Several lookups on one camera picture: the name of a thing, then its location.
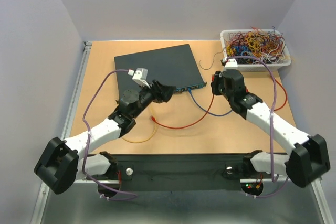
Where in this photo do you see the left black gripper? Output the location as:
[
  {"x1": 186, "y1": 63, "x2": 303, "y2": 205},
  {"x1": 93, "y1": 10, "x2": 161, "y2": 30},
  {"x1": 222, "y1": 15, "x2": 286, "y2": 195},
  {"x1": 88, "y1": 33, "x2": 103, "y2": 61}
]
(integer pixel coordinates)
[{"x1": 131, "y1": 80, "x2": 176, "y2": 119}]

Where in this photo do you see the blue patch cable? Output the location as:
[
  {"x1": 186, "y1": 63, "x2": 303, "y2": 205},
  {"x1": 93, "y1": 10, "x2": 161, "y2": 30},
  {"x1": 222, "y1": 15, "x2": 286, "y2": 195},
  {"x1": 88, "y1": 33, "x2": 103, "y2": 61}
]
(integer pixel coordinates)
[{"x1": 187, "y1": 87, "x2": 233, "y2": 117}]

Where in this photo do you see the red patch cable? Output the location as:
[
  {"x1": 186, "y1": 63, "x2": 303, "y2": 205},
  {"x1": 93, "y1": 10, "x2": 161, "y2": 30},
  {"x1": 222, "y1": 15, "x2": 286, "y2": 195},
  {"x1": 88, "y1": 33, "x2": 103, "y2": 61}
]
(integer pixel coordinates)
[
  {"x1": 267, "y1": 74, "x2": 288, "y2": 111},
  {"x1": 150, "y1": 76, "x2": 217, "y2": 130}
]

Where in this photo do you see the dark blue network switch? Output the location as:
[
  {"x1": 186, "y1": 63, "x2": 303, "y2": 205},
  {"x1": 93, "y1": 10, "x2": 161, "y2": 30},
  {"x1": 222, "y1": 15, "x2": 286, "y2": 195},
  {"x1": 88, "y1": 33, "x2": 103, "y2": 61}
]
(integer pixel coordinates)
[{"x1": 114, "y1": 44, "x2": 207, "y2": 93}]

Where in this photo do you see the yellow patch cable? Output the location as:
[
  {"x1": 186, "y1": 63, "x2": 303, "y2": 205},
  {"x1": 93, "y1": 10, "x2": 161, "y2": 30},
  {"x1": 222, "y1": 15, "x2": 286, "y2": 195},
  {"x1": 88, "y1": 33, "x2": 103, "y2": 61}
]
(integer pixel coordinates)
[{"x1": 122, "y1": 105, "x2": 160, "y2": 144}]

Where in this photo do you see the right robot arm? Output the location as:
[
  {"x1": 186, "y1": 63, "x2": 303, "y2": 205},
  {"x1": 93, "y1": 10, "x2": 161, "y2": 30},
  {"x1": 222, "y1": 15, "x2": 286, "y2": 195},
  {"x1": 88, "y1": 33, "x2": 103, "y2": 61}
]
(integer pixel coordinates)
[{"x1": 211, "y1": 69, "x2": 330, "y2": 188}]

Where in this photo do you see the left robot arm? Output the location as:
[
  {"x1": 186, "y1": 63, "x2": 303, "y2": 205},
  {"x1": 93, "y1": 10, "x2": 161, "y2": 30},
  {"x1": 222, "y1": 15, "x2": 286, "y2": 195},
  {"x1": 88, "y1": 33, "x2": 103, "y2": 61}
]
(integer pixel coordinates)
[{"x1": 34, "y1": 80, "x2": 176, "y2": 194}]

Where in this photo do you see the white plastic basket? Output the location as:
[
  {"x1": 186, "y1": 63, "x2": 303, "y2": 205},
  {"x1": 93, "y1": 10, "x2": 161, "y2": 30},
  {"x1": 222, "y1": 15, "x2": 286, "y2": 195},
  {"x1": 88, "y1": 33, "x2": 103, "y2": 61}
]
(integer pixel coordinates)
[{"x1": 220, "y1": 27, "x2": 292, "y2": 72}]

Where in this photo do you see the black base mat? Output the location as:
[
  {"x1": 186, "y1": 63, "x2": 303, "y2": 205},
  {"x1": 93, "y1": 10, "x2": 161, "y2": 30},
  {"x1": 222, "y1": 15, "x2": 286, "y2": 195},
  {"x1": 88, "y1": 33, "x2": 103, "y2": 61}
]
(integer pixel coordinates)
[{"x1": 86, "y1": 153, "x2": 274, "y2": 192}]

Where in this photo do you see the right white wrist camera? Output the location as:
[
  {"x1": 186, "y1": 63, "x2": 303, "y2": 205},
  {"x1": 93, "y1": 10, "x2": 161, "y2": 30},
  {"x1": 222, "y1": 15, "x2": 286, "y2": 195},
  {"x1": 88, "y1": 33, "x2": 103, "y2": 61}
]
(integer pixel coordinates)
[{"x1": 222, "y1": 57, "x2": 238, "y2": 69}]

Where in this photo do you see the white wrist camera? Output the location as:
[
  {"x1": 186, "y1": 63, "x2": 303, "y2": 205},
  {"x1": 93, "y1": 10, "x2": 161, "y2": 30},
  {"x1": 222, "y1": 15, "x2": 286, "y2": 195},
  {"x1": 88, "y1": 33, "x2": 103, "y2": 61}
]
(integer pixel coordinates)
[
  {"x1": 222, "y1": 57, "x2": 238, "y2": 69},
  {"x1": 128, "y1": 68, "x2": 150, "y2": 87}
]

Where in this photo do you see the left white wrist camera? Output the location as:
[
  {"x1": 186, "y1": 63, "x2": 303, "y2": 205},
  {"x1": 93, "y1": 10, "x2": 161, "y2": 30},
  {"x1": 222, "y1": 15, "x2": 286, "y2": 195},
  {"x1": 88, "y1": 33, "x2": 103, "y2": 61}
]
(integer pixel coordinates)
[{"x1": 128, "y1": 68, "x2": 150, "y2": 87}]

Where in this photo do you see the loose thin brown wire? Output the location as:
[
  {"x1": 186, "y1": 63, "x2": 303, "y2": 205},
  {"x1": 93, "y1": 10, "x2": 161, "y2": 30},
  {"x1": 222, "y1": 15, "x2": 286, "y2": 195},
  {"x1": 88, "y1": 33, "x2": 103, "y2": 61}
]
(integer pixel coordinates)
[{"x1": 198, "y1": 50, "x2": 224, "y2": 71}]

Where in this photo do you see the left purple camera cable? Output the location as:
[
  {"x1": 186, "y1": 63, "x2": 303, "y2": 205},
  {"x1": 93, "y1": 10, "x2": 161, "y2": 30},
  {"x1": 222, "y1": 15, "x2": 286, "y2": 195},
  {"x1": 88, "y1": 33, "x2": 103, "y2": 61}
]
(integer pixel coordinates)
[{"x1": 82, "y1": 69, "x2": 138, "y2": 201}]

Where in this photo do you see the purple camera cable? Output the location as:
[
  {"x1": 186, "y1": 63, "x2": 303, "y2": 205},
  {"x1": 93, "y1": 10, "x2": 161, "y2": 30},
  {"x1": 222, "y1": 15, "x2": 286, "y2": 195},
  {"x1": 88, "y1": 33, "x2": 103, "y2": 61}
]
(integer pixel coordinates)
[
  {"x1": 227, "y1": 56, "x2": 289, "y2": 199},
  {"x1": 82, "y1": 69, "x2": 138, "y2": 201}
]

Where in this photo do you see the tangled colourful wire bundle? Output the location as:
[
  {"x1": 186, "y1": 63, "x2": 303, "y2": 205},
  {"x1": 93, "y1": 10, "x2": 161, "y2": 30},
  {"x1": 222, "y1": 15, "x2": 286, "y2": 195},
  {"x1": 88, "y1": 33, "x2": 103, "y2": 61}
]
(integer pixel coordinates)
[{"x1": 222, "y1": 26, "x2": 291, "y2": 65}]

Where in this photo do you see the aluminium front rail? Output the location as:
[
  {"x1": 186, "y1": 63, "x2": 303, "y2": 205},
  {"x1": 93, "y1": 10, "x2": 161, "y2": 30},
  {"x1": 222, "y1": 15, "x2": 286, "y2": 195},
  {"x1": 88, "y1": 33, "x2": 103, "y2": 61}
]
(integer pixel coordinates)
[{"x1": 73, "y1": 159, "x2": 322, "y2": 184}]

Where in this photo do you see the aluminium rail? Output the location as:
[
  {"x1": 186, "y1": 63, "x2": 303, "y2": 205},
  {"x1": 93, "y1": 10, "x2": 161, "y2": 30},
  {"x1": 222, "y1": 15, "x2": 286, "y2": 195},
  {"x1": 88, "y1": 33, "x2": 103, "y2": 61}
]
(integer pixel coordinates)
[
  {"x1": 30, "y1": 41, "x2": 92, "y2": 224},
  {"x1": 73, "y1": 159, "x2": 322, "y2": 184}
]

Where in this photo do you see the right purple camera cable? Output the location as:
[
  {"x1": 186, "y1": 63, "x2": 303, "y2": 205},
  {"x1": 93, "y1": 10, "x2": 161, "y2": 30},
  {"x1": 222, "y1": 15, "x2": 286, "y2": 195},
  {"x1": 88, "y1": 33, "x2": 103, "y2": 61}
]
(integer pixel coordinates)
[{"x1": 227, "y1": 56, "x2": 289, "y2": 199}]

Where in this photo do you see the aluminium left side rail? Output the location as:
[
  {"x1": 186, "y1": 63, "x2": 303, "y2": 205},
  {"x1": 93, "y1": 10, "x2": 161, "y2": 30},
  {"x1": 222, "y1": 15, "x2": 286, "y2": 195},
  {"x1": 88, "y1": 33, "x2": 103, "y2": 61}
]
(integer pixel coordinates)
[{"x1": 30, "y1": 41, "x2": 92, "y2": 224}]

